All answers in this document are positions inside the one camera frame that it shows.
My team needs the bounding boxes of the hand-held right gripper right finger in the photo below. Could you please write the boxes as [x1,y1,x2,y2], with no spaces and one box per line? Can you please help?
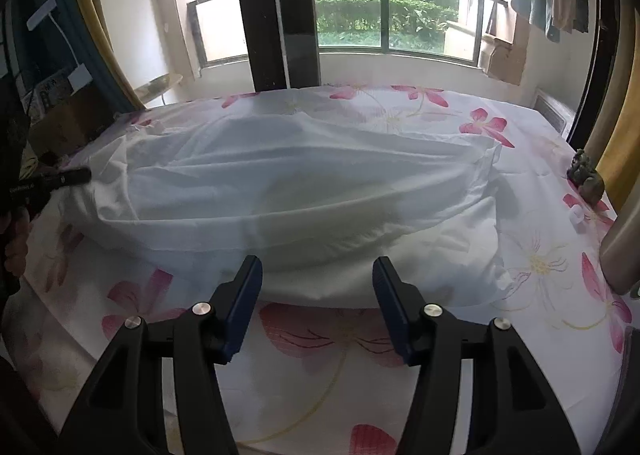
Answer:
[372,256,583,455]

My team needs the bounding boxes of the white outdoor air conditioner unit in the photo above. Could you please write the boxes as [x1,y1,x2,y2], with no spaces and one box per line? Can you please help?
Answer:
[532,85,576,136]

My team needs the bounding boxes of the metal thermos flask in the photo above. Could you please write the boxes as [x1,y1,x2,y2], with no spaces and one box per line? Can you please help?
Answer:
[600,207,640,296]

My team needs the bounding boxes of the small printed carton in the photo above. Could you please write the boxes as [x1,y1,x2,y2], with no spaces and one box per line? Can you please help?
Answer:
[22,69,73,110]

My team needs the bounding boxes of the yellow curtain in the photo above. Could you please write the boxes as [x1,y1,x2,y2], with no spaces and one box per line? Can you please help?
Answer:
[582,60,640,216]
[64,0,148,110]

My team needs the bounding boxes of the round gold side table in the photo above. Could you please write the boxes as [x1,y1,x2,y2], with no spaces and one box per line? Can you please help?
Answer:
[131,74,183,108]

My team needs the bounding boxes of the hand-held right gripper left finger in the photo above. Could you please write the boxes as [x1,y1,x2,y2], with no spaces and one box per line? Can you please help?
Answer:
[57,255,264,455]

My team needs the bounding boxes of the small white cap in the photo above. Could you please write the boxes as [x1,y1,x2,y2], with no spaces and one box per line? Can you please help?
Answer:
[570,205,593,233]

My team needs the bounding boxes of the green figurine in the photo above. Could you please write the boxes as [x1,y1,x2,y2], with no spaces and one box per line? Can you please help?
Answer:
[567,149,606,203]

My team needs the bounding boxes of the black sliding door frame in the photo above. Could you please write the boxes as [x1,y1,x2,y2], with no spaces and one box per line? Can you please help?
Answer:
[231,0,322,92]

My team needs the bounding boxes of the white pillowcase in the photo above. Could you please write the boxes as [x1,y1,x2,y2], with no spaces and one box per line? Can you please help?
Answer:
[60,105,508,311]

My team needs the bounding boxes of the balcony cardboard box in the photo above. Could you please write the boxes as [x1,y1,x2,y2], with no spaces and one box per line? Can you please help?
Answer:
[482,35,528,86]

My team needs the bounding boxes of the brown cardboard box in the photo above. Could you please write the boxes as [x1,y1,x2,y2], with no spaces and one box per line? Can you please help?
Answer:
[27,85,118,156]

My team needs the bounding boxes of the teal curtain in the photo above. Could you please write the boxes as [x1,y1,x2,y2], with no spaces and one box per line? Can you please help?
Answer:
[20,0,131,113]

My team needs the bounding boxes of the floral bedsheet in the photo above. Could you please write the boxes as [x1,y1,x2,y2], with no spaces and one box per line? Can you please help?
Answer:
[0,82,633,455]

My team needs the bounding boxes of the person's left hand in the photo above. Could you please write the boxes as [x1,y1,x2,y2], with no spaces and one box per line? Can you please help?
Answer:
[2,215,30,286]

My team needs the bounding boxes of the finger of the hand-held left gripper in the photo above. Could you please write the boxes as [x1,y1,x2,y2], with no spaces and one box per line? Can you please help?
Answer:
[42,168,92,190]

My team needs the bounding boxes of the balcony glass railing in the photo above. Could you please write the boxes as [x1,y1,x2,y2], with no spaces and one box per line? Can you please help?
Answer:
[186,0,496,68]

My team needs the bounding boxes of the black window side frame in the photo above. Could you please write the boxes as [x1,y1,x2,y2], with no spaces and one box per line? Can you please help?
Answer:
[565,0,631,156]

